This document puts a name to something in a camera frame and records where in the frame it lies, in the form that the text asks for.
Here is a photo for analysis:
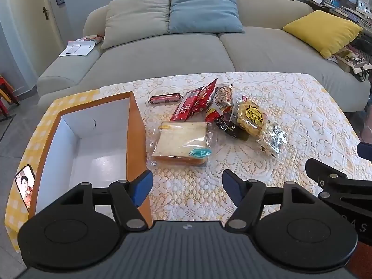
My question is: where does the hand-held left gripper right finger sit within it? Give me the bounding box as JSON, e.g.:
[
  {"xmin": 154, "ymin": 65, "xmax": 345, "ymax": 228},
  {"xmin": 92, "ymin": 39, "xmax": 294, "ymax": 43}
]
[{"xmin": 222, "ymin": 170, "xmax": 313, "ymax": 229}]

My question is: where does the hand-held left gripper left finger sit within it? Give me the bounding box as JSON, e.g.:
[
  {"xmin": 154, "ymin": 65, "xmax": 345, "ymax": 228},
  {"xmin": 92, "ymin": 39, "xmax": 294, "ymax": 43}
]
[{"xmin": 62, "ymin": 171, "xmax": 153, "ymax": 229}]

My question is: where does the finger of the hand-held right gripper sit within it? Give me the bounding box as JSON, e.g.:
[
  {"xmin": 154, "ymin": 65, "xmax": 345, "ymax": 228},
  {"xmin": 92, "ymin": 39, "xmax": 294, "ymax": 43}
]
[
  {"xmin": 305, "ymin": 158, "xmax": 372, "ymax": 195},
  {"xmin": 357, "ymin": 142, "xmax": 372, "ymax": 162}
]

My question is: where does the dark green snack packet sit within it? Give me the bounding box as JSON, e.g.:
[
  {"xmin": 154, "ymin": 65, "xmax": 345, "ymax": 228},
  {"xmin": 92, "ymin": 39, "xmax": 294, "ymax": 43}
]
[{"xmin": 215, "ymin": 113, "xmax": 248, "ymax": 142}]

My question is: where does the orange cardboard box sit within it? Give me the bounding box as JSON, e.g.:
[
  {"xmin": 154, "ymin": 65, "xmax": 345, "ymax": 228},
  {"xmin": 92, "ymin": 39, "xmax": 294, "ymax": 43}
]
[{"xmin": 27, "ymin": 91, "xmax": 153, "ymax": 228}]

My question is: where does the sliced bread packet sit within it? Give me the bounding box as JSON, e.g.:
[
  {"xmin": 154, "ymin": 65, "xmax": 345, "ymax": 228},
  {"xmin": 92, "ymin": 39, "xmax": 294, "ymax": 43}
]
[{"xmin": 149, "ymin": 121, "xmax": 214, "ymax": 167}]

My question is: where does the yellow waffle packet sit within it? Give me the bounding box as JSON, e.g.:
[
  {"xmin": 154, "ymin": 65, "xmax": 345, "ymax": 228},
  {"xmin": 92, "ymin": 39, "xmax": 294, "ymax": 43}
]
[{"xmin": 231, "ymin": 91, "xmax": 273, "ymax": 140}]

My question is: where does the red fries snack bag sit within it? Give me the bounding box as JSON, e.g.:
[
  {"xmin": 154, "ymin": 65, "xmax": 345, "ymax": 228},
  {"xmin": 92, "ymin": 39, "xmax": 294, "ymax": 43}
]
[{"xmin": 205, "ymin": 84, "xmax": 233, "ymax": 123}]

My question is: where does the red spicy snack bag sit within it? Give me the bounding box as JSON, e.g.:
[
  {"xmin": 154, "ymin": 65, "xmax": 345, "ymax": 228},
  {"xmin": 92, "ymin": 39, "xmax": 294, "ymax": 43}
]
[{"xmin": 188, "ymin": 78, "xmax": 218, "ymax": 114}]

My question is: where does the clear packet of small candies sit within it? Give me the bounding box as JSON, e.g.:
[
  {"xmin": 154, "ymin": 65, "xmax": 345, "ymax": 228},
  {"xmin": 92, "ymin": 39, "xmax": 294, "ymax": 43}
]
[{"xmin": 255, "ymin": 121, "xmax": 289, "ymax": 160}]

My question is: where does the flat red packet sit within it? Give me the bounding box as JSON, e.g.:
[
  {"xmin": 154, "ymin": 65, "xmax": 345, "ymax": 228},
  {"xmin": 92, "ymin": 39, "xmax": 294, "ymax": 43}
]
[{"xmin": 170, "ymin": 89, "xmax": 202, "ymax": 122}]

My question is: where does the printed shopping bag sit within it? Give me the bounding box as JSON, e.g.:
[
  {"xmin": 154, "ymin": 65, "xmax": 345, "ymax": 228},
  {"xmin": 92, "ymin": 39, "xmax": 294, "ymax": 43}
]
[{"xmin": 328, "ymin": 45, "xmax": 372, "ymax": 74}]

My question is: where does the red sausage stick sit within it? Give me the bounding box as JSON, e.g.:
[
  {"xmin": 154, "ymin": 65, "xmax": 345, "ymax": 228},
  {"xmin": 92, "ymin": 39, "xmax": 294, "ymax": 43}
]
[{"xmin": 149, "ymin": 93, "xmax": 182, "ymax": 105}]

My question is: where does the black smartphone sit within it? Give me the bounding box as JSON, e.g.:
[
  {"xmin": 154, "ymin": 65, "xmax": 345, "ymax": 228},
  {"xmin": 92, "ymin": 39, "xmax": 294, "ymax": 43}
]
[{"xmin": 14, "ymin": 164, "xmax": 36, "ymax": 213}]

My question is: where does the yellow cushion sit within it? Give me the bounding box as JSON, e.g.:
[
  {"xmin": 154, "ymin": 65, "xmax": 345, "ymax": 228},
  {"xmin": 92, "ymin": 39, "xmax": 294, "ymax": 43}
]
[{"xmin": 282, "ymin": 10, "xmax": 363, "ymax": 59}]

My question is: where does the yellow checked tablecloth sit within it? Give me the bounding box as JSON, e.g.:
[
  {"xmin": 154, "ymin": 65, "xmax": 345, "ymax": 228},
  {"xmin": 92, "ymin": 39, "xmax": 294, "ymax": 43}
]
[{"xmin": 4, "ymin": 89, "xmax": 102, "ymax": 253}]

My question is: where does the beige sofa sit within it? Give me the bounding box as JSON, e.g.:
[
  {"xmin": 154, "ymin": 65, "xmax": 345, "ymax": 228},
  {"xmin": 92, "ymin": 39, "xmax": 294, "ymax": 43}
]
[{"xmin": 37, "ymin": 0, "xmax": 371, "ymax": 114}]

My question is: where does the cluttered side shelf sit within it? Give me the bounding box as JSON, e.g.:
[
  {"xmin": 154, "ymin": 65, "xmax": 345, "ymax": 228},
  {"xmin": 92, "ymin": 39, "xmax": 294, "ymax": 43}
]
[{"xmin": 300, "ymin": 0, "xmax": 372, "ymax": 30}]

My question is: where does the white paper booklet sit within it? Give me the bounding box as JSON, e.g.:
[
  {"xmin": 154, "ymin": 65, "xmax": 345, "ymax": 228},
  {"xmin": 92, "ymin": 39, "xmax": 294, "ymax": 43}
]
[{"xmin": 59, "ymin": 36, "xmax": 101, "ymax": 57}]

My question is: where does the beige cushion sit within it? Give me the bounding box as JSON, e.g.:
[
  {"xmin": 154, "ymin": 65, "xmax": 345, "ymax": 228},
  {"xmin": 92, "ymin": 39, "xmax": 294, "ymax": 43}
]
[{"xmin": 100, "ymin": 0, "xmax": 171, "ymax": 50}]

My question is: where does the blue cushion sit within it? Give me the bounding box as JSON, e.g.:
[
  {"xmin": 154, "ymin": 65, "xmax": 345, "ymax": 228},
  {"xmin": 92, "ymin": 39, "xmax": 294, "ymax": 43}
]
[{"xmin": 168, "ymin": 0, "xmax": 245, "ymax": 34}]

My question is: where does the grey door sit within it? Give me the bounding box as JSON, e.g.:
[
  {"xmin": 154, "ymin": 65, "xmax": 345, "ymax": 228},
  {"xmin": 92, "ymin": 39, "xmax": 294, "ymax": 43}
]
[{"xmin": 0, "ymin": 0, "xmax": 68, "ymax": 93}]

